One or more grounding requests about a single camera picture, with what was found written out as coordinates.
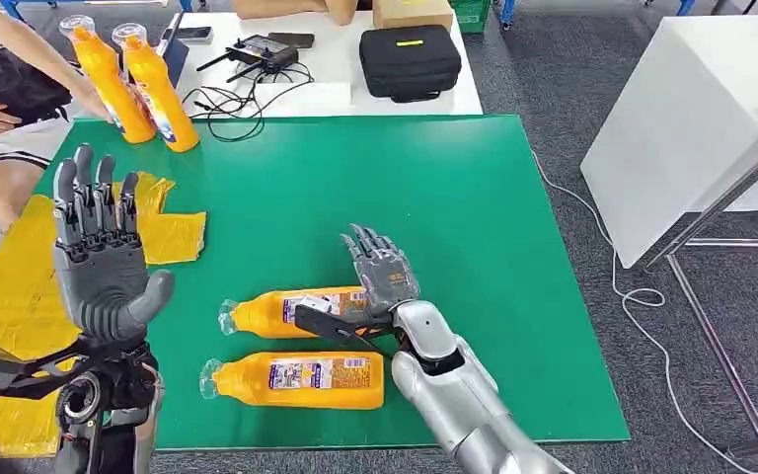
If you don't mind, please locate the dark blue tablet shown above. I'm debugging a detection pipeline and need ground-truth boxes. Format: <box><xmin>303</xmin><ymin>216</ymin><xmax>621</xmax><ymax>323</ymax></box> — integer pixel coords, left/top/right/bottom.
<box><xmin>155</xmin><ymin>11</ymin><xmax>190</xmax><ymax>90</ymax></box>

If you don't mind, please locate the black remote controller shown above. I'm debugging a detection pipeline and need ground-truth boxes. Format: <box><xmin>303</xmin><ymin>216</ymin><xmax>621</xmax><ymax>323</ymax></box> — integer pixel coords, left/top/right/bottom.
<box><xmin>195</xmin><ymin>34</ymin><xmax>300</xmax><ymax>84</ymax></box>

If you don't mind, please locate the white desk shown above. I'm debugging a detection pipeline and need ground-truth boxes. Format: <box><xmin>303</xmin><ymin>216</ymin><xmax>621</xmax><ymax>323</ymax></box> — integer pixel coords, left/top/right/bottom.
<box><xmin>156</xmin><ymin>11</ymin><xmax>485</xmax><ymax>119</ymax></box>

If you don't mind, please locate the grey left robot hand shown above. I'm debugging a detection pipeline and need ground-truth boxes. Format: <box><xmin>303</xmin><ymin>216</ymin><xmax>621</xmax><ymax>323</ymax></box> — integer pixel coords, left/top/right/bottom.
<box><xmin>52</xmin><ymin>142</ymin><xmax>177</xmax><ymax>344</ymax></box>

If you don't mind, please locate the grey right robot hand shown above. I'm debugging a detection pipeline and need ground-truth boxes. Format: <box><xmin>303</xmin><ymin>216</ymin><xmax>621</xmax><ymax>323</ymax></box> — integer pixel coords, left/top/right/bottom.
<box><xmin>341</xmin><ymin>223</ymin><xmax>421</xmax><ymax>320</ymax></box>

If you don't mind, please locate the cardboard box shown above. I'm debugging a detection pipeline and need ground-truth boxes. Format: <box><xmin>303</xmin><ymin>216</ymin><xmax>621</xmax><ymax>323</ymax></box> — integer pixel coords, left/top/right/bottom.
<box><xmin>372</xmin><ymin>0</ymin><xmax>455</xmax><ymax>32</ymax></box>

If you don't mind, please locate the green plastic crate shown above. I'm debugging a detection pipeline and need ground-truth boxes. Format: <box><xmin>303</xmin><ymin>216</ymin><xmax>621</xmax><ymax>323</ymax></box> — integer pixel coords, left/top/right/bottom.
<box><xmin>449</xmin><ymin>0</ymin><xmax>493</xmax><ymax>34</ymax></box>

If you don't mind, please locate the white table panel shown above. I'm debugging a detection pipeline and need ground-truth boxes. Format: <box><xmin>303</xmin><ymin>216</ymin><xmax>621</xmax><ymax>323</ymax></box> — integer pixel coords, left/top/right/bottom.
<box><xmin>579</xmin><ymin>14</ymin><xmax>758</xmax><ymax>270</ymax></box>

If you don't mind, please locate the green table mat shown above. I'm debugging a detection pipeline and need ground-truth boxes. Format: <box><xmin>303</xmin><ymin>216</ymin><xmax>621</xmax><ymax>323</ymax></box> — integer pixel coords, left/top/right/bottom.
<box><xmin>32</xmin><ymin>114</ymin><xmax>632</xmax><ymax>452</ymax></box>

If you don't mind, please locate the metal table frame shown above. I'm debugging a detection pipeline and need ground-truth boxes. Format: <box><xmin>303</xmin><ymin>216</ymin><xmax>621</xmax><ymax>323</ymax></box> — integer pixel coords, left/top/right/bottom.
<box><xmin>640</xmin><ymin>103</ymin><xmax>758</xmax><ymax>459</ymax></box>

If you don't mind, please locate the black cable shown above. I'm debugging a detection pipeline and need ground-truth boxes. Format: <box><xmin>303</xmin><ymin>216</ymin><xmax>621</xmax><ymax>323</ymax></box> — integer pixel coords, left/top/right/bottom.
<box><xmin>181</xmin><ymin>63</ymin><xmax>316</xmax><ymax>143</ymax></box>

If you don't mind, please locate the black carry case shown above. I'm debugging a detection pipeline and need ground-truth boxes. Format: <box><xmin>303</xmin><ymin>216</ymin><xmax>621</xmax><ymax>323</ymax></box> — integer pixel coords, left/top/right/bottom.
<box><xmin>358</xmin><ymin>25</ymin><xmax>463</xmax><ymax>104</ymax></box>

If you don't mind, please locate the smartphone with pale edge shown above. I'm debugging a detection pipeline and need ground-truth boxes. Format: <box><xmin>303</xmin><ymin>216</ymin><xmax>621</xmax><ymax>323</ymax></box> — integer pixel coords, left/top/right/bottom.
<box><xmin>161</xmin><ymin>26</ymin><xmax>214</xmax><ymax>45</ymax></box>

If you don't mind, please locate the orange drink bottle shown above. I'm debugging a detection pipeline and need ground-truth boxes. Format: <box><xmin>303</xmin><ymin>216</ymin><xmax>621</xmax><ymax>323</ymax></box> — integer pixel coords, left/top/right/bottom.
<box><xmin>112</xmin><ymin>23</ymin><xmax>201</xmax><ymax>154</ymax></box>
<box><xmin>217</xmin><ymin>285</ymin><xmax>370</xmax><ymax>340</ymax></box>
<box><xmin>58</xmin><ymin>14</ymin><xmax>158</xmax><ymax>145</ymax></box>
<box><xmin>198</xmin><ymin>352</ymin><xmax>386</xmax><ymax>412</ymax></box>

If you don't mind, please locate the yellow plastic sheet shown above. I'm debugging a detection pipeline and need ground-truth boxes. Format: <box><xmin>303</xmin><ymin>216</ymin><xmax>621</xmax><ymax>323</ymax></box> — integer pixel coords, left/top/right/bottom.
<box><xmin>0</xmin><ymin>171</ymin><xmax>208</xmax><ymax>459</ymax></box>

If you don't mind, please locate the person's left hand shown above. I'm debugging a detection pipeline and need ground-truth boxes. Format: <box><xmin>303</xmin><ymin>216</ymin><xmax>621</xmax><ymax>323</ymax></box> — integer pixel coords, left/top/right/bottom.
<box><xmin>68</xmin><ymin>78</ymin><xmax>114</xmax><ymax>123</ymax></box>

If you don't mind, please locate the person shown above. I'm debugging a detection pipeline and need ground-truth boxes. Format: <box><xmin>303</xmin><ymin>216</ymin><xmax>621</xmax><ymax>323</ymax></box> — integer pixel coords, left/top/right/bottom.
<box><xmin>0</xmin><ymin>0</ymin><xmax>115</xmax><ymax>233</ymax></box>
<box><xmin>231</xmin><ymin>0</ymin><xmax>360</xmax><ymax>28</ymax></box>

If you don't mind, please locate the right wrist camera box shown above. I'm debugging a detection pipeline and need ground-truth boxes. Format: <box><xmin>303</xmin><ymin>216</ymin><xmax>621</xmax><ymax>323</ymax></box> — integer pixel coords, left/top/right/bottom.
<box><xmin>293</xmin><ymin>295</ymin><xmax>394</xmax><ymax>355</ymax></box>

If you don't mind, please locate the black smartphone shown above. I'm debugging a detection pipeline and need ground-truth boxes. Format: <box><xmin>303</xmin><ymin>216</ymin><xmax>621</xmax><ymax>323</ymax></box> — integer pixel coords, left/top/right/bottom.
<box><xmin>267</xmin><ymin>32</ymin><xmax>316</xmax><ymax>49</ymax></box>

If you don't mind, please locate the white floor cable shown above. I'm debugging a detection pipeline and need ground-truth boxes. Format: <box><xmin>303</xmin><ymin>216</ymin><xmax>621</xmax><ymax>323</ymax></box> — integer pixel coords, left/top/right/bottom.
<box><xmin>530</xmin><ymin>151</ymin><xmax>753</xmax><ymax>474</ymax></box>

